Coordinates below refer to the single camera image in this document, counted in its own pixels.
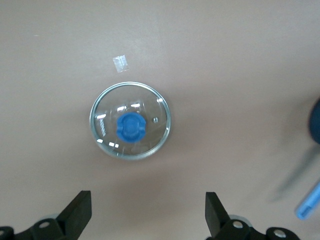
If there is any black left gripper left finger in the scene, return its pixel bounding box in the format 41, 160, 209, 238
0, 190, 93, 240

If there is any glass lid with blue knob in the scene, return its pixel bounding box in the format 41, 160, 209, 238
89, 81, 172, 160

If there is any dark blue pot with handle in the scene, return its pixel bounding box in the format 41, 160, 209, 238
295, 96, 320, 221

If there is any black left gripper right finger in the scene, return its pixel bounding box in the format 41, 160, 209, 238
205, 191, 300, 240

